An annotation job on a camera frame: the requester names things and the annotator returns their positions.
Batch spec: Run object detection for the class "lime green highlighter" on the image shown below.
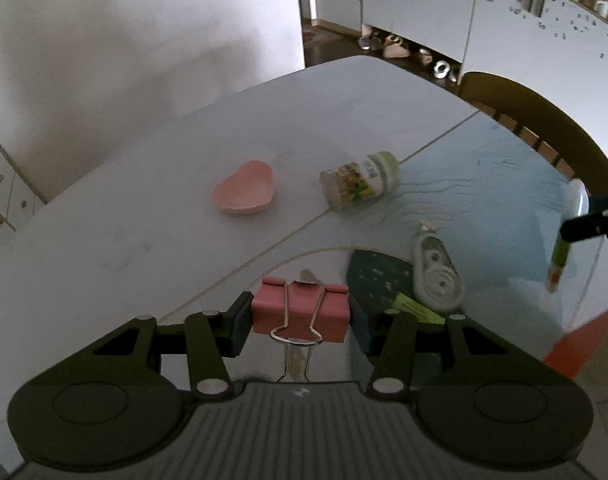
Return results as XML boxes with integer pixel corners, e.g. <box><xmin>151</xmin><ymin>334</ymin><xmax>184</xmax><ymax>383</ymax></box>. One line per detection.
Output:
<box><xmin>393</xmin><ymin>292</ymin><xmax>445</xmax><ymax>324</ymax></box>

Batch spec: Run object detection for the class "pink binder clip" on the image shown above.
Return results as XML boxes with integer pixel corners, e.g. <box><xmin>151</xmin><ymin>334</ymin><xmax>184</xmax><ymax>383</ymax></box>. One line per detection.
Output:
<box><xmin>251</xmin><ymin>276</ymin><xmax>351</xmax><ymax>385</ymax></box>

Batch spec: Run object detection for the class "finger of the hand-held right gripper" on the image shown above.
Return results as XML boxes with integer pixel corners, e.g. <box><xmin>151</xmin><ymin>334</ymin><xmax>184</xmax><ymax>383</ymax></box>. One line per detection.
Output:
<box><xmin>559</xmin><ymin>211</ymin><xmax>608</xmax><ymax>253</ymax></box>
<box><xmin>588</xmin><ymin>186</ymin><xmax>608</xmax><ymax>217</ymax></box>

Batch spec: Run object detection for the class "orange mat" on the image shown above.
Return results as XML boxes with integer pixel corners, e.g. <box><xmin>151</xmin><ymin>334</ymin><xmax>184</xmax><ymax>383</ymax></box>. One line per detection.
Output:
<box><xmin>541</xmin><ymin>300</ymin><xmax>608</xmax><ymax>382</ymax></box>

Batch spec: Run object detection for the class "white wardrobe cabinet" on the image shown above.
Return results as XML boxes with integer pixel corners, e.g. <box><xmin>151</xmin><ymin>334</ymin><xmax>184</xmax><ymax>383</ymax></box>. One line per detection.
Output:
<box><xmin>361</xmin><ymin>0</ymin><xmax>608</xmax><ymax>128</ymax></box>

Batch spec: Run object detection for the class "pink heart-shaped dish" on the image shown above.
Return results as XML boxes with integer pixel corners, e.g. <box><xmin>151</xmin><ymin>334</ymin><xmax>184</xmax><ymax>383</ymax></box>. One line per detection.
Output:
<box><xmin>213</xmin><ymin>160</ymin><xmax>275</xmax><ymax>216</ymax></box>

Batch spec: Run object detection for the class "wooden chair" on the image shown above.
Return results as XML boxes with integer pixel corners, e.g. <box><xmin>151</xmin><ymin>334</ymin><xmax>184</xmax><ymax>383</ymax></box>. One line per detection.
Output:
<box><xmin>456</xmin><ymin>71</ymin><xmax>608</xmax><ymax>196</ymax></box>

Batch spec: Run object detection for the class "row of shoes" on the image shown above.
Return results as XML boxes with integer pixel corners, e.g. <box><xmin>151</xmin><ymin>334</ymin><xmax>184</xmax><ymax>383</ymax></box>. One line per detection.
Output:
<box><xmin>359</xmin><ymin>32</ymin><xmax>465</xmax><ymax>83</ymax></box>

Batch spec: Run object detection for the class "white tube green label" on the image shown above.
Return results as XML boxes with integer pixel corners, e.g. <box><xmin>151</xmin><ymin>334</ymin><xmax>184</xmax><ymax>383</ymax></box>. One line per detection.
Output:
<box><xmin>546</xmin><ymin>177</ymin><xmax>591</xmax><ymax>295</ymax></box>

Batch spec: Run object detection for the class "white cabinet wooden trim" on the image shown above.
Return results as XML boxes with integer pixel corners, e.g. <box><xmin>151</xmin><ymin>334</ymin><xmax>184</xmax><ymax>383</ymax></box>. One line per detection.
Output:
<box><xmin>0</xmin><ymin>134</ymin><xmax>47</xmax><ymax>247</ymax></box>

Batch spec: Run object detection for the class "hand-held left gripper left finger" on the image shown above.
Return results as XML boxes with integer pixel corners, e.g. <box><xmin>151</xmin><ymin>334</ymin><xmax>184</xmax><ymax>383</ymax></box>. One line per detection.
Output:
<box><xmin>58</xmin><ymin>291</ymin><xmax>255</xmax><ymax>402</ymax></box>

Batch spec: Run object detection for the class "blue printed table mat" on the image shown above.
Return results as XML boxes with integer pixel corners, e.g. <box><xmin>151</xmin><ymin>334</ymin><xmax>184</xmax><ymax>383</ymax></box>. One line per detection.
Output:
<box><xmin>159</xmin><ymin>110</ymin><xmax>608</xmax><ymax>361</ymax></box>

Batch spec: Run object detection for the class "clear jar green lid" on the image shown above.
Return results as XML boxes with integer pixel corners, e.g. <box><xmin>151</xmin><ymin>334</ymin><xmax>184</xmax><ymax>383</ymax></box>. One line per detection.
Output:
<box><xmin>320</xmin><ymin>151</ymin><xmax>401</xmax><ymax>210</ymax></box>

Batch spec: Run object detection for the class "grey correction tape dispenser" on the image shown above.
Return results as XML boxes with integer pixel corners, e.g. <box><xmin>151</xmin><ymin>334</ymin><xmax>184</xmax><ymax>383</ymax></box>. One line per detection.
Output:
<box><xmin>411</xmin><ymin>220</ymin><xmax>466</xmax><ymax>311</ymax></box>

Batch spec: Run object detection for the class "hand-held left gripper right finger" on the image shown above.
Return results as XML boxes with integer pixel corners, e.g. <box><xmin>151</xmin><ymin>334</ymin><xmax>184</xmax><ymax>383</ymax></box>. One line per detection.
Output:
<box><xmin>348</xmin><ymin>293</ymin><xmax>541</xmax><ymax>402</ymax></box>

